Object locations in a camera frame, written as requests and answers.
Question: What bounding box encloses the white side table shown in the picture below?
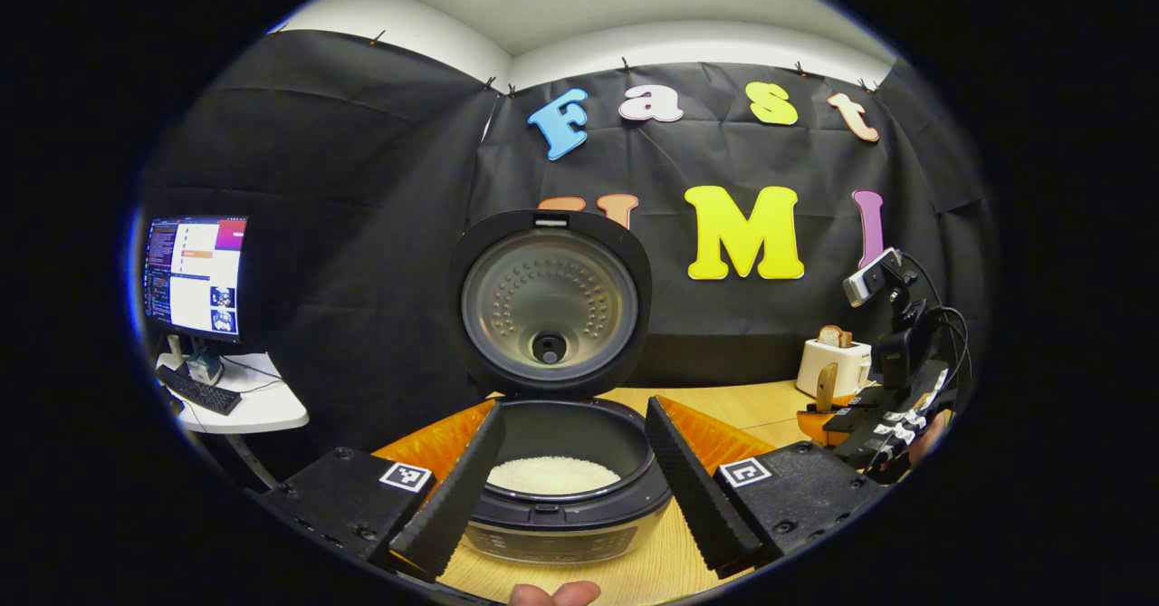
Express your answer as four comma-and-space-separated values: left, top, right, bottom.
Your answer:
154, 351, 311, 491

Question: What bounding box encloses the computer monitor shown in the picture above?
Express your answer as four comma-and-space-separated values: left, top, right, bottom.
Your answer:
142, 216, 249, 345

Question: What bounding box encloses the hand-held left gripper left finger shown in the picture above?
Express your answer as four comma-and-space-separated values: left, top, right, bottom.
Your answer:
263, 399, 508, 582

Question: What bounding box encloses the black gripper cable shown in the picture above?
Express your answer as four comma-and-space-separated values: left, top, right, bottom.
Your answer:
904, 251, 975, 394

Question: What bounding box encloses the black backdrop cloth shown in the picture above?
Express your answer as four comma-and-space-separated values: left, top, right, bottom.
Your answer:
140, 31, 992, 480

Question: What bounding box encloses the white rice heap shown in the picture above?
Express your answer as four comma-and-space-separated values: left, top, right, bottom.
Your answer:
487, 457, 624, 497

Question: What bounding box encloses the black desk cable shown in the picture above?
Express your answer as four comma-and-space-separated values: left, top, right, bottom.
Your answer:
221, 356, 283, 386

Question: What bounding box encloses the white toaster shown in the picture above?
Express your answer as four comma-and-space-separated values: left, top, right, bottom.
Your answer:
796, 339, 873, 399

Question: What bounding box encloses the black silver rice cooker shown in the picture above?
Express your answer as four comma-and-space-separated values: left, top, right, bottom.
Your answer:
450, 209, 673, 564

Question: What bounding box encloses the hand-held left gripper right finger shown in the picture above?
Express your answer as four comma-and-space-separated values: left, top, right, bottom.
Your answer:
645, 395, 893, 580

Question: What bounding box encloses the black keyboard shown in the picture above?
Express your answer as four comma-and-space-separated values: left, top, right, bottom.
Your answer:
156, 365, 244, 418

